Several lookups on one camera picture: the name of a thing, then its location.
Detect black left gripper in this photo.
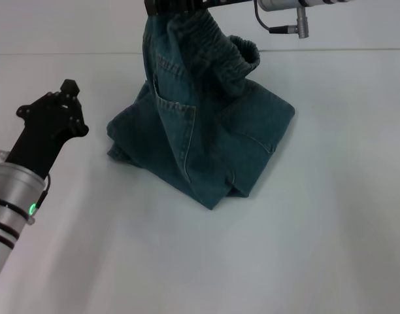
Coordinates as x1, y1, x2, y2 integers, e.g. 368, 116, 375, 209
5, 78, 90, 181

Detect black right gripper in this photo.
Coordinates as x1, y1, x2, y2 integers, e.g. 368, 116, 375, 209
144, 0, 256, 16

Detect blue denim shorts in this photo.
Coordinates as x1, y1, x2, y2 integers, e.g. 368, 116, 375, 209
107, 8, 296, 212

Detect dark left arm cable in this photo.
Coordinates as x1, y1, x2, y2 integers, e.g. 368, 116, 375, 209
36, 173, 52, 211

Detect grey right arm cable connector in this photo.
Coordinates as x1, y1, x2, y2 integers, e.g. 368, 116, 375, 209
254, 3, 308, 39

